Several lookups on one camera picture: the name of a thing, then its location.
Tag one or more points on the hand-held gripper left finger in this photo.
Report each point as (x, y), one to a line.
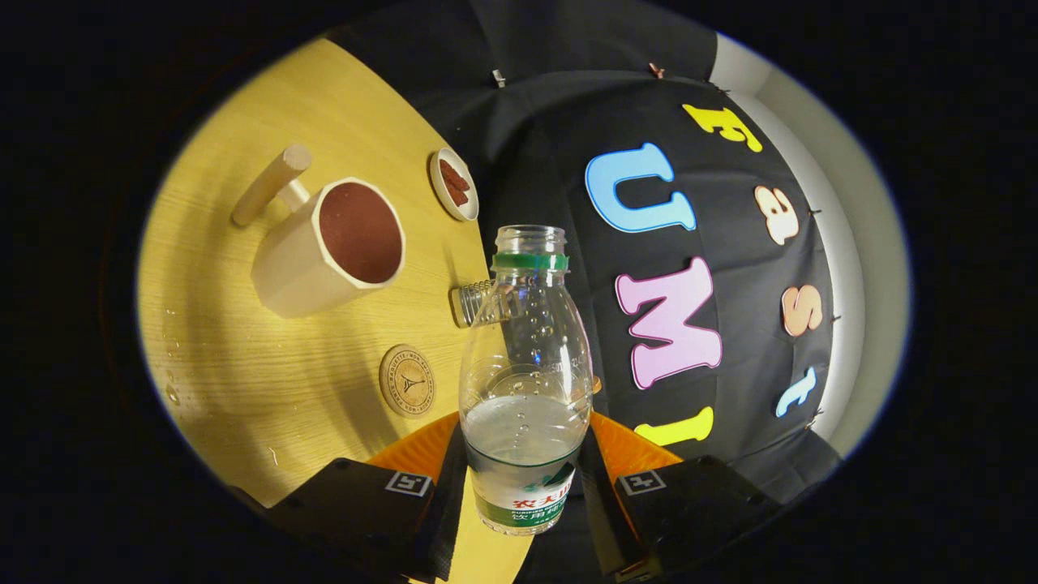
(446, 519)

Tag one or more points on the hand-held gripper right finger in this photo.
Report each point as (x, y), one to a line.
(604, 519)

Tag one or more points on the clear plastic bottle green label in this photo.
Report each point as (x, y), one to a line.
(525, 454)

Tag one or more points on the round wooden coaster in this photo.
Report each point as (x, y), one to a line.
(405, 381)

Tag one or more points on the ribbed clear glass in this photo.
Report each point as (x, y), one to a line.
(470, 302)

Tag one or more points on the wooden table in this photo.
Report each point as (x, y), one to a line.
(243, 365)

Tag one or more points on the red food piece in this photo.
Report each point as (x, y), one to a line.
(450, 172)
(458, 195)

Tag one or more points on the small white round plate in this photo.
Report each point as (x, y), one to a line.
(438, 192)

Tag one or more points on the small white clip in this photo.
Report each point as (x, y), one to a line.
(498, 78)

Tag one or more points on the small red clip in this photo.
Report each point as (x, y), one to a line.
(655, 70)

